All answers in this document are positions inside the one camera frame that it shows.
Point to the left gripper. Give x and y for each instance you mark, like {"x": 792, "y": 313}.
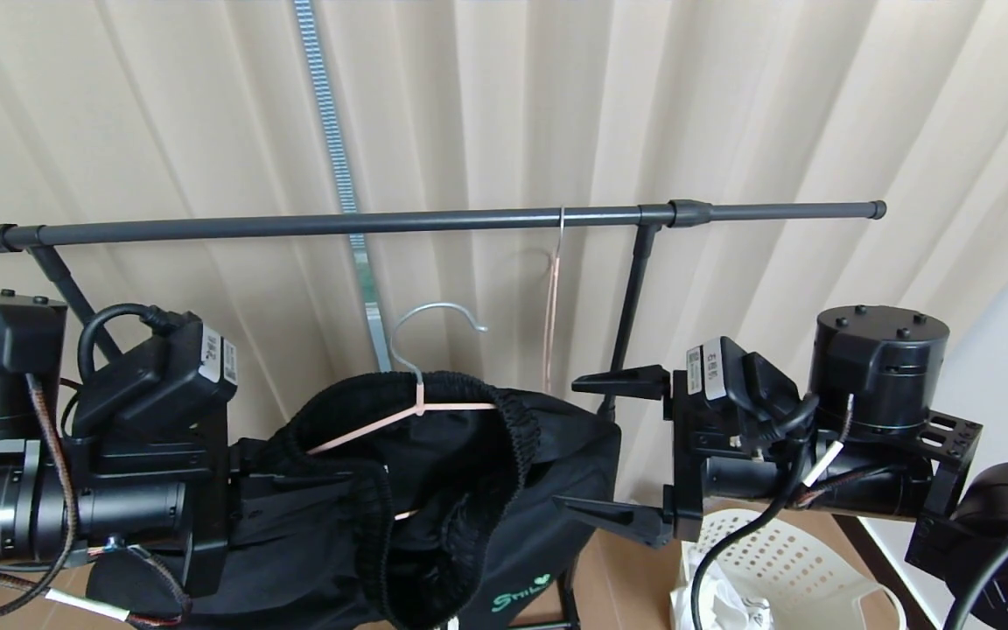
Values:
{"x": 136, "y": 507}

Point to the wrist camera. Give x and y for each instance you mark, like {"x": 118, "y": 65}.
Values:
{"x": 731, "y": 376}
{"x": 154, "y": 385}

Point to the pink clothes hanger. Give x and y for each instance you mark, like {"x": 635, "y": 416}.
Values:
{"x": 419, "y": 398}
{"x": 549, "y": 332}

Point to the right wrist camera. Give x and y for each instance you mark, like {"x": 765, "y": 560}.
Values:
{"x": 731, "y": 376}

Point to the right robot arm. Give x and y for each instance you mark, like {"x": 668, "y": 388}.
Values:
{"x": 880, "y": 367}

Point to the white garment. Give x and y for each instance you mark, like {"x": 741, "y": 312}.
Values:
{"x": 723, "y": 604}

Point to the black clothes rack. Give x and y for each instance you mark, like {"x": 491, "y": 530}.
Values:
{"x": 206, "y": 227}

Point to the beige curtain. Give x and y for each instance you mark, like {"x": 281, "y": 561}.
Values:
{"x": 731, "y": 87}

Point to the white laundry basket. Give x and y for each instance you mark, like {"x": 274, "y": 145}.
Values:
{"x": 801, "y": 560}

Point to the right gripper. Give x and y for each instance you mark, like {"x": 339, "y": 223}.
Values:
{"x": 696, "y": 472}

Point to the black shorts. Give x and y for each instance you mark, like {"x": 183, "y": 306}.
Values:
{"x": 469, "y": 542}

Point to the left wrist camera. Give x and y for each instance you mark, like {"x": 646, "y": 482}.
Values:
{"x": 154, "y": 385}

